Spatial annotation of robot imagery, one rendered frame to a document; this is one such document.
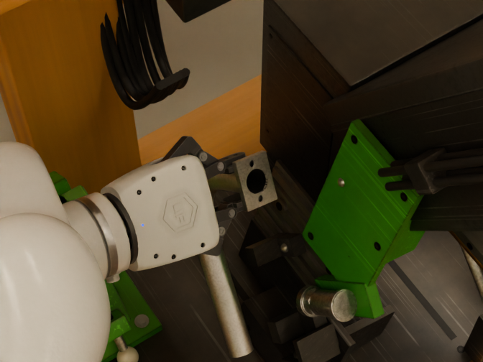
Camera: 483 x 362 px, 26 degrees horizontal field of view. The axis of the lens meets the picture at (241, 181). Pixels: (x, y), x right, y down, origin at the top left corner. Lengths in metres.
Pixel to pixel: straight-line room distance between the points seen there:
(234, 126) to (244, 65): 1.19
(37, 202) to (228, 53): 1.98
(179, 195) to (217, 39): 1.82
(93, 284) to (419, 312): 0.88
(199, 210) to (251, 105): 0.59
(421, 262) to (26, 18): 0.66
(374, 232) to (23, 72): 0.43
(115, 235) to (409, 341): 0.55
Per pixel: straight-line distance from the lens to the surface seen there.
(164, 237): 1.04
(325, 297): 1.24
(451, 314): 1.45
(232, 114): 1.62
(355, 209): 1.18
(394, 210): 1.13
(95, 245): 0.99
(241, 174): 1.09
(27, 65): 1.20
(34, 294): 0.59
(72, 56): 1.23
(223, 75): 2.77
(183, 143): 1.07
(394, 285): 1.46
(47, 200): 0.87
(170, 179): 1.04
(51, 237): 0.62
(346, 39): 1.25
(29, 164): 0.90
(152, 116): 2.70
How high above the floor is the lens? 2.20
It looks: 58 degrees down
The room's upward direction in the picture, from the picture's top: straight up
